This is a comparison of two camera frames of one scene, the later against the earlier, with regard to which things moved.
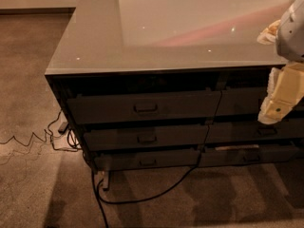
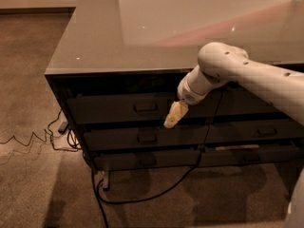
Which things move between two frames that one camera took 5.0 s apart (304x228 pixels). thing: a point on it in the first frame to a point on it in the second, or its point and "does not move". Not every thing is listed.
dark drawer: (145, 107) does not move
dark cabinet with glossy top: (156, 77) does not move
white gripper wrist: (292, 35) to (187, 94)
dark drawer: (261, 155) does not move
